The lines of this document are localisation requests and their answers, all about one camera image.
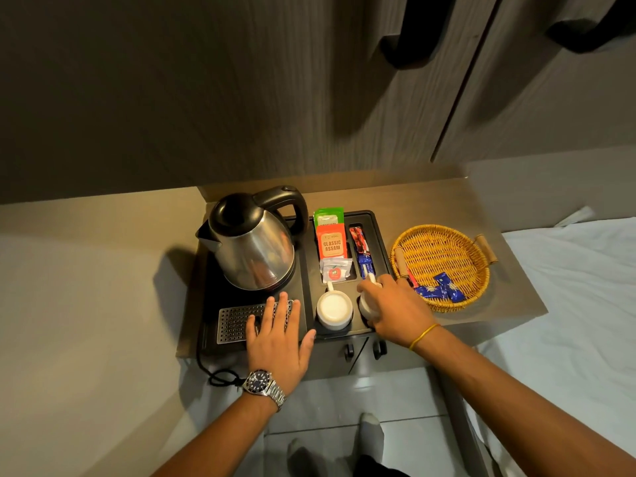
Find brown bedside cabinet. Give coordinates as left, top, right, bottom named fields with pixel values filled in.
left=175, top=176, right=549, bottom=383

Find yellow wrist band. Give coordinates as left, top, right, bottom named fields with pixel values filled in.
left=408, top=323, right=442, bottom=352

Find perforated metal drip grate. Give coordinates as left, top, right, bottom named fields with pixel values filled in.
left=217, top=300, right=294, bottom=345

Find person's left hand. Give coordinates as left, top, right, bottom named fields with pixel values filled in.
left=245, top=292, right=317, bottom=393

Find steel electric kettle black handle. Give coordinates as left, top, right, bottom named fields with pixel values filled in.
left=195, top=185, right=310, bottom=292

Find grey sock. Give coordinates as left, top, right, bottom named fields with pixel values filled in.
left=359, top=412, right=386, bottom=463

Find white ceramic cup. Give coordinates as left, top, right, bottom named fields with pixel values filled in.
left=358, top=280, right=384, bottom=327
left=316, top=282, right=354, bottom=331

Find white bed sheet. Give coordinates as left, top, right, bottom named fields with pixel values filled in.
left=461, top=207, right=636, bottom=477

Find black power cord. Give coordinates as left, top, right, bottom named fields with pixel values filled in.
left=196, top=342, right=247, bottom=388

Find orange tea packet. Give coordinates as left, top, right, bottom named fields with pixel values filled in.
left=315, top=223, right=348, bottom=261

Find black kettle tray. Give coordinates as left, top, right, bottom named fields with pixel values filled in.
left=198, top=210, right=394, bottom=359

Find person's right forearm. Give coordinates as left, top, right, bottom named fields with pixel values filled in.
left=410, top=325, right=636, bottom=477

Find silver wristwatch with dark face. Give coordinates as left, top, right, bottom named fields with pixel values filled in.
left=242, top=369, right=288, bottom=412

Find white packet with red label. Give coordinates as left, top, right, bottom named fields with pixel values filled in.
left=320, top=258, right=354, bottom=284

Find dark wooden wardrobe door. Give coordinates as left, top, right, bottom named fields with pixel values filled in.
left=0, top=0, right=499, bottom=205
left=431, top=0, right=636, bottom=165

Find green tea packet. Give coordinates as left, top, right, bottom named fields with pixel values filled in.
left=313, top=207, right=345, bottom=228

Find black wardrobe handle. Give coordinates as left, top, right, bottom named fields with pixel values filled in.
left=546, top=0, right=636, bottom=54
left=380, top=0, right=459, bottom=70

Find person's left forearm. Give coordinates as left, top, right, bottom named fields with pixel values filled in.
left=151, top=391, right=280, bottom=477

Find dark trousers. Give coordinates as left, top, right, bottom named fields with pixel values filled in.
left=353, top=455, right=411, bottom=477

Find round wicker basket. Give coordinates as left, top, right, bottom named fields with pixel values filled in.
left=390, top=224, right=499, bottom=313

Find person's right hand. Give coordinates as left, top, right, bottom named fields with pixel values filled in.
left=358, top=274, right=441, bottom=349

